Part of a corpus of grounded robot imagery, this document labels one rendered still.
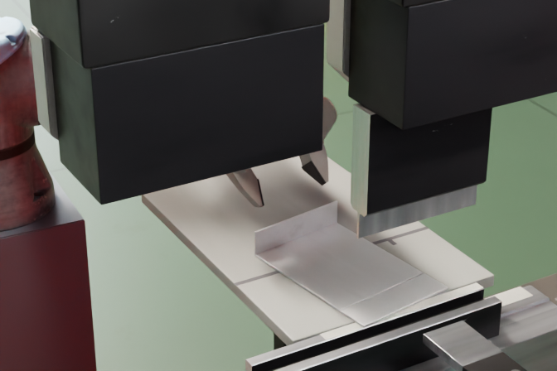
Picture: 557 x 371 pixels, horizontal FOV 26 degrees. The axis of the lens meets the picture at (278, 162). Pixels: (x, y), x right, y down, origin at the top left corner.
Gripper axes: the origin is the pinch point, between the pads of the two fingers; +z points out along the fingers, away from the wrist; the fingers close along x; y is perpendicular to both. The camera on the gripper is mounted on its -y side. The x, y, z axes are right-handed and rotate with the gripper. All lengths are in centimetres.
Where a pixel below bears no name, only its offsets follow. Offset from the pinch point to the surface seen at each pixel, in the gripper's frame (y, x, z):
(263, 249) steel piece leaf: -1.8, -2.9, 4.3
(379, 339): 9.1, -3.5, 13.8
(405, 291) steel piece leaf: 6.6, 2.1, 11.5
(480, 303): 9.8, 5.6, 14.5
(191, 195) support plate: -11.3, -2.0, -3.1
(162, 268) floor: -180, 75, -12
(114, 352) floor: -162, 48, 2
